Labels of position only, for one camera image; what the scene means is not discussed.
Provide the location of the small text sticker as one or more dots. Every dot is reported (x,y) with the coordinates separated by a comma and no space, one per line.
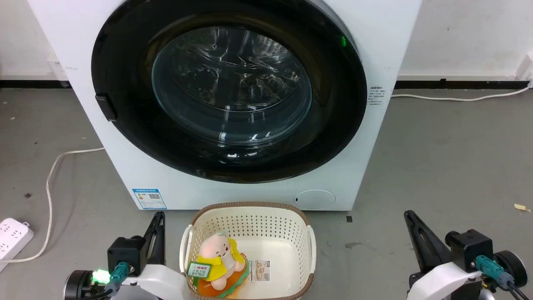
(376,96)

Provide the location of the round black glass washer door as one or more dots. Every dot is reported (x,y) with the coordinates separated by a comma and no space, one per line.
(333,125)

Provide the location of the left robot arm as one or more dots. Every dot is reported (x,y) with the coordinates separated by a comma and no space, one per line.
(77,285)

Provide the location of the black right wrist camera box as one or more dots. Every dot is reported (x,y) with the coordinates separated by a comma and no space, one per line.
(468,248)

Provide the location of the blue energy label sticker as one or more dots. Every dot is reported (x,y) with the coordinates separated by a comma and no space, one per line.
(149,198)

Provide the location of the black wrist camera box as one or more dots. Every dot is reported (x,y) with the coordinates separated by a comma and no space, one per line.
(468,248)
(125,252)

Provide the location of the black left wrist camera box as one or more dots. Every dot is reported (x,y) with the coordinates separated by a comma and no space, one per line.
(125,252)

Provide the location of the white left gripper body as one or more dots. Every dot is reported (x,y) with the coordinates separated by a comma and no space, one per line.
(160,283)

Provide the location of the round white filter cover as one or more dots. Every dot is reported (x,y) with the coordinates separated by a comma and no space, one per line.
(314,199)

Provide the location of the yellow paper scrap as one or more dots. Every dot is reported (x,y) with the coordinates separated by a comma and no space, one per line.
(521,207)

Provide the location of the cream plastic laundry basket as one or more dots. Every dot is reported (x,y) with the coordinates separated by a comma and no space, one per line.
(291,233)

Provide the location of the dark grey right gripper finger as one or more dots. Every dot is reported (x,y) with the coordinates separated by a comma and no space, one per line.
(418,241)
(439,250)

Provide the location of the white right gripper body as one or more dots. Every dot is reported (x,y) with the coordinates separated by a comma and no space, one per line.
(445,283)

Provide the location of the paper label sticker in basket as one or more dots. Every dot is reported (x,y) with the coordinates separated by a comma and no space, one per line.
(260,270)

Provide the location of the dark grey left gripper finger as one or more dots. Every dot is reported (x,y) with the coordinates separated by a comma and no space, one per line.
(160,246)
(148,239)

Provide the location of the green doll hang tag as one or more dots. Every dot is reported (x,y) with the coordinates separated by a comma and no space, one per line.
(198,270)

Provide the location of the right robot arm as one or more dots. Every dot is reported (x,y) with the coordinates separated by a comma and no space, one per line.
(512,266)

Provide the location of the white power strip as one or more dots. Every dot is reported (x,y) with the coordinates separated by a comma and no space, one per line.
(10,239)

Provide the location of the white front-load washing machine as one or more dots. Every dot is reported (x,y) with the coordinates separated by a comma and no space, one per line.
(387,37)

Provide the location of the pink plush doll yellow jacket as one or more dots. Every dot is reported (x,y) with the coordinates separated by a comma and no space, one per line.
(218,260)

